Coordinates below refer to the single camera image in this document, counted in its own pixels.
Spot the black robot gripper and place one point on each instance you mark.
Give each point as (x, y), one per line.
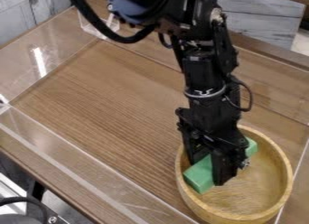
(209, 128)

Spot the green rectangular block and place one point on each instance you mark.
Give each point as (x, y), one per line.
(198, 175)

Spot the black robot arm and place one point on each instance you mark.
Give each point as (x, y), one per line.
(192, 28)

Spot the brown wooden bowl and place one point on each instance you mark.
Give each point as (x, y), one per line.
(253, 196)

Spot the black metal table frame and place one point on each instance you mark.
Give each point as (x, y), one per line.
(48, 208)

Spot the clear acrylic tray wall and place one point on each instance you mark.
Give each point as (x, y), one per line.
(98, 191)

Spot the clear acrylic corner bracket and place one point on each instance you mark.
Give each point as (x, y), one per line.
(109, 20)

